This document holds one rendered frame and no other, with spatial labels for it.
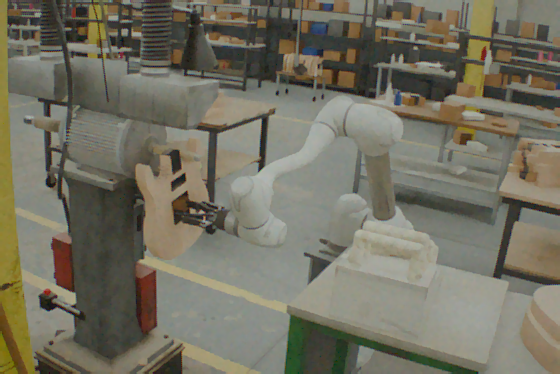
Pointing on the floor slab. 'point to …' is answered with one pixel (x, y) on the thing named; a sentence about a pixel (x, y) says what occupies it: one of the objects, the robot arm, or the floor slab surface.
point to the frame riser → (172, 363)
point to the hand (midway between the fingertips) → (182, 208)
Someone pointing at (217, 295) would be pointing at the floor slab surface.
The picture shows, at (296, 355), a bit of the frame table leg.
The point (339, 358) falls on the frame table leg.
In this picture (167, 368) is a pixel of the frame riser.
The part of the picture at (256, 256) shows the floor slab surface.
